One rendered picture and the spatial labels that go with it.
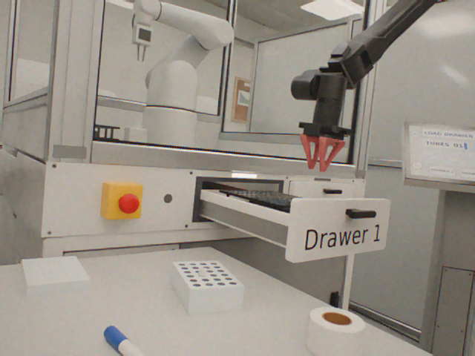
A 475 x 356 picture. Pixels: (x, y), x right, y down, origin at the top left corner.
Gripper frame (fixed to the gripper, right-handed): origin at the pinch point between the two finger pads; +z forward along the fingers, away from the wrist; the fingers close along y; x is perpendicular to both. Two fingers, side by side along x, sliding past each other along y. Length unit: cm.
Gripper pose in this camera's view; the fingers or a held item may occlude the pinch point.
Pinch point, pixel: (317, 166)
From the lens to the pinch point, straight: 83.1
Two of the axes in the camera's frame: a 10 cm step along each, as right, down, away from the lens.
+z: -1.7, 9.8, 1.0
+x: -7.7, -0.6, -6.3
